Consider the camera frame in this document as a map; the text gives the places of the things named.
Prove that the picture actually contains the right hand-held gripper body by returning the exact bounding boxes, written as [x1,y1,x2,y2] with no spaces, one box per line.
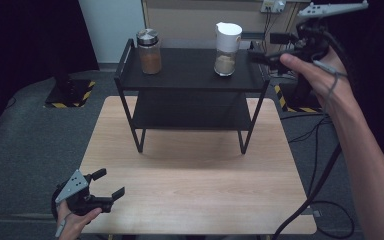
[294,0,370,64]

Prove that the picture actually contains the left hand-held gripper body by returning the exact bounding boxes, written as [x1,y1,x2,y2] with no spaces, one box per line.
[50,169,114,217]

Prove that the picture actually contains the black two-tier metal rack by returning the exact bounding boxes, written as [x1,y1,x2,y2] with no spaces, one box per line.
[113,38,271,155]

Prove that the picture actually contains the glass spice jar metal lid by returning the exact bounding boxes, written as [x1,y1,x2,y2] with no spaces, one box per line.
[136,28,163,75]

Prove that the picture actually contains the person's left hand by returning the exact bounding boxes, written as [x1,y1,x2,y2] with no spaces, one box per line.
[55,200,103,240]

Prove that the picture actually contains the person's right hand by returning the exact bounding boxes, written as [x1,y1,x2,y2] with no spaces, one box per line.
[279,46,359,116]

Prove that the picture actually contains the white power strip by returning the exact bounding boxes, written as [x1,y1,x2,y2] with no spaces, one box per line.
[260,0,287,14]

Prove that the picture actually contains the black stand base striped tape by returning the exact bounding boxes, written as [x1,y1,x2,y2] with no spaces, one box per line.
[273,74,324,114]
[43,63,97,109]

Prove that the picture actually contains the black curtain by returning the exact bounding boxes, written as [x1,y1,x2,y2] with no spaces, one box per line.
[288,0,384,188]
[0,0,100,148]

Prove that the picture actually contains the light wooden cabinet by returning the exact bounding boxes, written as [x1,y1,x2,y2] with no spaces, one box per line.
[141,0,313,73]

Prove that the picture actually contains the black power strip cables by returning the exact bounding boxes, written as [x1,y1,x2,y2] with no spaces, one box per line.
[262,11,276,51]

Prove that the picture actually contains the grey cable duct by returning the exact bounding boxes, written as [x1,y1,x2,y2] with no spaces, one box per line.
[241,31,266,41]

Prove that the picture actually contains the thin grey cable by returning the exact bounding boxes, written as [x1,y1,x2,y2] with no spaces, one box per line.
[312,59,348,113]
[54,212,73,238]

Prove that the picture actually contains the black floor cable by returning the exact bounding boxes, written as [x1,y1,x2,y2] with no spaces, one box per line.
[279,113,355,240]

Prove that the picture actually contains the thick black gripper cable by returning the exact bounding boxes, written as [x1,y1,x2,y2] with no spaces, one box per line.
[271,142,344,240]

